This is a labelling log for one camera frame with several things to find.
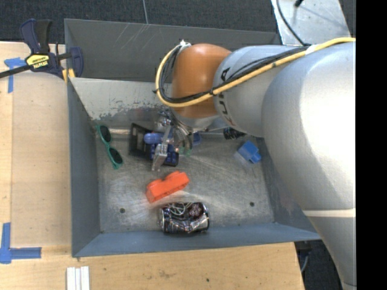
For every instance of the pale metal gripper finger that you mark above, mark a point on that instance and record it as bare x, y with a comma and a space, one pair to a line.
160, 156

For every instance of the blue spray bottle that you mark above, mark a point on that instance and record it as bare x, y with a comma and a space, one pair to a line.
152, 138

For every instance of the black flat box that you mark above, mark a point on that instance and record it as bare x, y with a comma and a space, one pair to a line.
136, 140

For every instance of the orange plastic block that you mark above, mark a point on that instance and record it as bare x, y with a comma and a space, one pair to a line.
167, 186

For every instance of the green sunglasses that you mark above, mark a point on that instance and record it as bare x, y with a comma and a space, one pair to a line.
115, 156

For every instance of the grey metal bin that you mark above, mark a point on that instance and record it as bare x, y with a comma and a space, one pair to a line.
211, 186

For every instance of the crushed dark drink can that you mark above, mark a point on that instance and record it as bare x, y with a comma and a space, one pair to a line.
184, 219

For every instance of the blue and clear plastic block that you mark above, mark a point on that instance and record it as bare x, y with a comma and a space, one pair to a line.
248, 151

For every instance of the pale wood board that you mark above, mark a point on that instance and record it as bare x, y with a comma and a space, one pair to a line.
39, 162

